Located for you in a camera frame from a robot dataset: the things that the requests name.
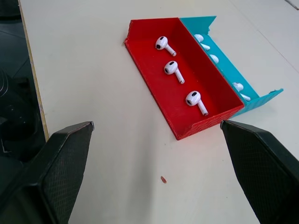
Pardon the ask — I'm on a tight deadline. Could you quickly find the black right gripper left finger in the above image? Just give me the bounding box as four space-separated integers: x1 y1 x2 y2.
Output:
0 121 95 224

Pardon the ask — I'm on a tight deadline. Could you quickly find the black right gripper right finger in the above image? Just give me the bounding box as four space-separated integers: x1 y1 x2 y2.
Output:
220 119 299 224

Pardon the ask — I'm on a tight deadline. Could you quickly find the dark rounded robot body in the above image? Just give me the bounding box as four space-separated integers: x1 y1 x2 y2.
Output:
0 69 46 161

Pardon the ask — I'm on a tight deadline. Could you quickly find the teal plastic tray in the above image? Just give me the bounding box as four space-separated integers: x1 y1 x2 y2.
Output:
179 15 284 118

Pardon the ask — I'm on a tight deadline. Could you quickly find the red plastic tray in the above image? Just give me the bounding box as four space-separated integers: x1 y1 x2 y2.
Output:
123 17 245 141

